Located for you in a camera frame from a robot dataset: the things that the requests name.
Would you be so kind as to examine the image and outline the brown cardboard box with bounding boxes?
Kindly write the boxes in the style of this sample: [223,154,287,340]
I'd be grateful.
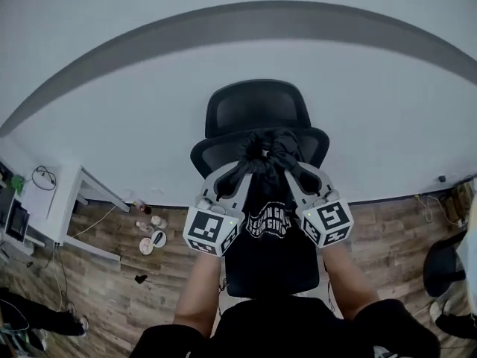
[445,183,474,225]

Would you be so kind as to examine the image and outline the person's right forearm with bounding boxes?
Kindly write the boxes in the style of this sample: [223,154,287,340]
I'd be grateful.
[322,244,381,320]

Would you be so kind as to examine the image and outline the person's left forearm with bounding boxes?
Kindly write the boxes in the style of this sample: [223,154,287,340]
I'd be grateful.
[174,254,223,339]

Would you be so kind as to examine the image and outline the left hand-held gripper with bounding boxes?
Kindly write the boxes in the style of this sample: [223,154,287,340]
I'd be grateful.
[182,161,251,257]

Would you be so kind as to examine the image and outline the grey and green bag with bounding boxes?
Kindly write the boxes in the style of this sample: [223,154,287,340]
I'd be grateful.
[0,322,45,354]

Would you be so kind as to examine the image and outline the black cable loop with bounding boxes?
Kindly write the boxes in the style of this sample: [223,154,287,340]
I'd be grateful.
[31,165,57,192]

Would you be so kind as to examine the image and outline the black printed t-shirt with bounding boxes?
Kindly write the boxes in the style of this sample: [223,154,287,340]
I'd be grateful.
[233,130,310,253]

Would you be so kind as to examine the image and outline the person's black shirt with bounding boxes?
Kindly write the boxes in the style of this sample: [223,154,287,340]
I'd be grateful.
[128,296,443,358]

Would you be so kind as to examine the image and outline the white desk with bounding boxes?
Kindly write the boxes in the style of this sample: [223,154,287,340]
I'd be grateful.
[0,164,131,263]

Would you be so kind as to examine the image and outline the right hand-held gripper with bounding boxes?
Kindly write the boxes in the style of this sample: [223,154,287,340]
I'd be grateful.
[285,162,354,249]

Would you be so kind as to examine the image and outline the light blue cloth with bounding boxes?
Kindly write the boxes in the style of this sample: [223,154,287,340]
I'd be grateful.
[456,233,477,271]

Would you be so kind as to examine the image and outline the round wooden table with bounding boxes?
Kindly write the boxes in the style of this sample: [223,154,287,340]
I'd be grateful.
[423,179,477,298]

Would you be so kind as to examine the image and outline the black mesh office chair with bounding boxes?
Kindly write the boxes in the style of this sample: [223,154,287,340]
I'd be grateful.
[189,79,331,298]

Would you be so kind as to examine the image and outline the black box device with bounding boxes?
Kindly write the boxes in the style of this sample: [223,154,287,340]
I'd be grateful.
[5,198,31,244]

